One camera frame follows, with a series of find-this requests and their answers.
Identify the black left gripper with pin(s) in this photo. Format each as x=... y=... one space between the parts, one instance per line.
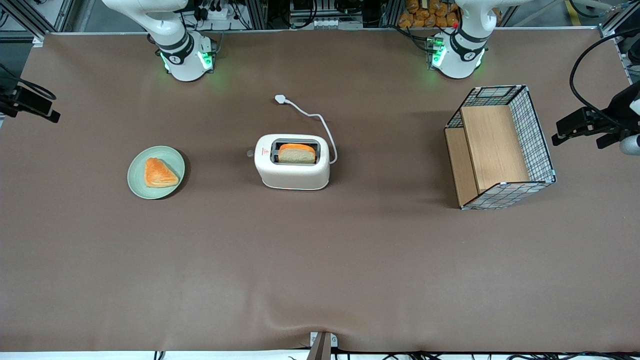
x=616 y=111

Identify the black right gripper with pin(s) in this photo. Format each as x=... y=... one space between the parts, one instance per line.
x=7 y=93

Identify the white toaster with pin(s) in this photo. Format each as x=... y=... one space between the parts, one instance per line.
x=292 y=175

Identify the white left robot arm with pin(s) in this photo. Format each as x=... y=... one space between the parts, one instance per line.
x=457 y=60

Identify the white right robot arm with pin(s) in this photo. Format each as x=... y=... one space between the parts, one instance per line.
x=182 y=56

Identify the wooden step shelf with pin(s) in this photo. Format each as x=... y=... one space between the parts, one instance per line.
x=492 y=145

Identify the triangular orange pastry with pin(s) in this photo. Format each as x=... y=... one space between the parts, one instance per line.
x=159 y=174

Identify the pale green plate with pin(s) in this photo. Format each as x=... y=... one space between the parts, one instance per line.
x=167 y=162

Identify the bag of bread rolls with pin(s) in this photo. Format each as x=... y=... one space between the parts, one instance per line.
x=425 y=15

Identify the white power strip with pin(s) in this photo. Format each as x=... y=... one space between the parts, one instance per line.
x=217 y=12

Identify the bread slice with orange crust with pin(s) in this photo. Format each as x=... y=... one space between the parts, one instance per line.
x=297 y=153

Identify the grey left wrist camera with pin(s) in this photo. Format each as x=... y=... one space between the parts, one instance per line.
x=629 y=144

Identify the aluminium frame post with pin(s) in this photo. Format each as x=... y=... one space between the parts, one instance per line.
x=256 y=12
x=390 y=12

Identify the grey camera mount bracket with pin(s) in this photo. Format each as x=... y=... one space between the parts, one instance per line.
x=322 y=347

